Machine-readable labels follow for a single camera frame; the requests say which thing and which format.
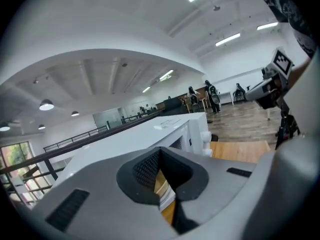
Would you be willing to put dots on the wooden table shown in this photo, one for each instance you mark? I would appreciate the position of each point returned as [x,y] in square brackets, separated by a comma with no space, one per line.
[37,157]

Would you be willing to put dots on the large framed window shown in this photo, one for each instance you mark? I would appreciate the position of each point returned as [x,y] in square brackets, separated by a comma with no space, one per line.
[15,154]

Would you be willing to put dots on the white microwave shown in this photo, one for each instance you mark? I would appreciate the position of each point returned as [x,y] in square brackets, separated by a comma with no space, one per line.
[150,131]

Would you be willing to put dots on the white leg small table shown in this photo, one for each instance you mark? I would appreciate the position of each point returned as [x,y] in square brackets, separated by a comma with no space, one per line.
[226,92]

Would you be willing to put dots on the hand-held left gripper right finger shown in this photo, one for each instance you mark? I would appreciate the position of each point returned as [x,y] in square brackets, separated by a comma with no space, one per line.
[220,184]

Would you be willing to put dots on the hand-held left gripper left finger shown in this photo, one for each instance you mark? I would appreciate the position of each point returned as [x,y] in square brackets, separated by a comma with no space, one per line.
[100,184]

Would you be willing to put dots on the slim black office chair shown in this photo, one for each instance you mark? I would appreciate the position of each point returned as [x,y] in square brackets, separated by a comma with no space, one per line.
[238,92]

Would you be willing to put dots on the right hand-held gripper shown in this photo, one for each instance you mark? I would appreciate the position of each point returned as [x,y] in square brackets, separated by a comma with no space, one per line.
[282,64]

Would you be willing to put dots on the dark pendant lamp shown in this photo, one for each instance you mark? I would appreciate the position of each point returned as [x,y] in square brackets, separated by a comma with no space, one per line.
[41,127]
[4,127]
[75,113]
[46,105]

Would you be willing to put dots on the person's right forearm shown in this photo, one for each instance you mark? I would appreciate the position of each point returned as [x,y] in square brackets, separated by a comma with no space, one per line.
[300,70]

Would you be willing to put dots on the black mesh office chair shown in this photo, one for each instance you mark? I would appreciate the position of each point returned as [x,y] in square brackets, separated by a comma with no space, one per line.
[175,106]

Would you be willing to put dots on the person in black shirt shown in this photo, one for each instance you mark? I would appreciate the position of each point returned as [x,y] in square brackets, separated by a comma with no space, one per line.
[295,16]

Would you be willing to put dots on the beige rectangular tray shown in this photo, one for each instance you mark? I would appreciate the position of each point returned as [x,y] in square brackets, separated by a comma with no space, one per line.
[160,184]

